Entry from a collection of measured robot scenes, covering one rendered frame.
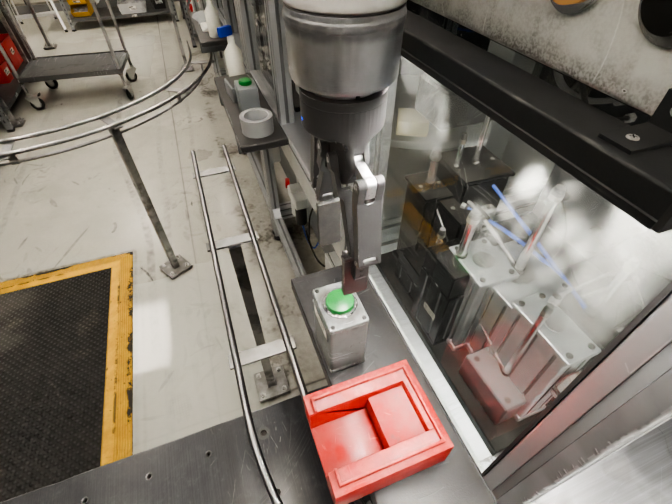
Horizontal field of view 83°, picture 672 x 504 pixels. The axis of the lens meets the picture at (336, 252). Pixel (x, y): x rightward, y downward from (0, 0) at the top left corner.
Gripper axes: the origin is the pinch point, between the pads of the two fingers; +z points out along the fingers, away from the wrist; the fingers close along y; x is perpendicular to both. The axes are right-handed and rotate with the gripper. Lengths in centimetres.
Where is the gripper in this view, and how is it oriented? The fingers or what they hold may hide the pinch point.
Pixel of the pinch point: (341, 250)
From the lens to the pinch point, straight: 46.0
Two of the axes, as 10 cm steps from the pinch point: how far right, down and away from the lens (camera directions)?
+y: -3.5, -6.8, 6.5
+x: -9.4, 2.5, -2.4
